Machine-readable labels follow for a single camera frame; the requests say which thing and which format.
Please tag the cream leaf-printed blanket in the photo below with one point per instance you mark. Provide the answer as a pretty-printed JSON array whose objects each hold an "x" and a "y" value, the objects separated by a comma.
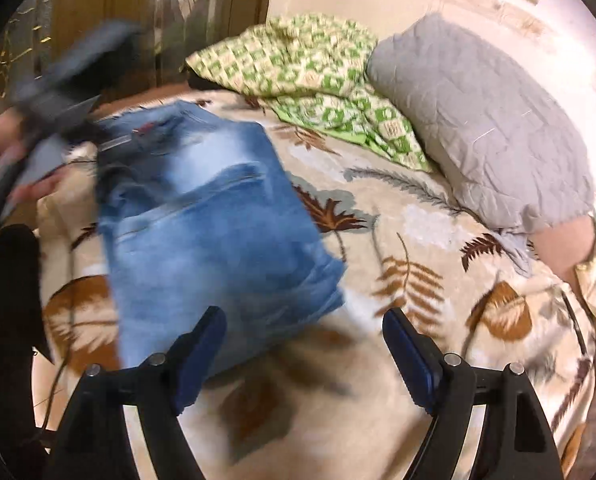
[{"x": 402, "y": 270}]

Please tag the green patterned cloth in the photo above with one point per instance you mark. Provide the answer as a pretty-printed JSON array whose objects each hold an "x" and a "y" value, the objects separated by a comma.
[{"x": 298, "y": 60}]

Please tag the blue denim pants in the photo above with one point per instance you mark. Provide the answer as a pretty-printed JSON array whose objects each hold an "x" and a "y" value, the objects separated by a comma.
[{"x": 213, "y": 230}]

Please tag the person's black clothing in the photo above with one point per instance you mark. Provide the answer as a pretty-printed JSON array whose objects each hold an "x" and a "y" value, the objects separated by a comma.
[{"x": 8, "y": 335}]

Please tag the grey quilted pillow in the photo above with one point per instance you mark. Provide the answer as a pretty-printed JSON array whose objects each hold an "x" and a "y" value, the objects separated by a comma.
[{"x": 482, "y": 125}]

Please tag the pink pillow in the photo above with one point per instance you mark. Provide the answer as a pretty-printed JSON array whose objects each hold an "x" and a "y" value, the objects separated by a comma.
[{"x": 565, "y": 245}]

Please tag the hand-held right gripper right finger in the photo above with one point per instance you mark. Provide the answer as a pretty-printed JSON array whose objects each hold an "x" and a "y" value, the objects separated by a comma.
[{"x": 412, "y": 360}]

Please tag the brown wooden door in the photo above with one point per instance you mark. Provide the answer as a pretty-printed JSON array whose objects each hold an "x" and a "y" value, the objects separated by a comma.
[{"x": 128, "y": 0}]

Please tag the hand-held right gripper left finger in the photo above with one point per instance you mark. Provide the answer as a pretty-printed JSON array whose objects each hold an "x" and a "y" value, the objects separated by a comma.
[{"x": 198, "y": 360}]

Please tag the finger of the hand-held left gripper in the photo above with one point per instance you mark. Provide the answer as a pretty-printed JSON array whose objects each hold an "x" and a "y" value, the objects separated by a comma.
[
  {"x": 98, "y": 50},
  {"x": 73, "y": 107}
]

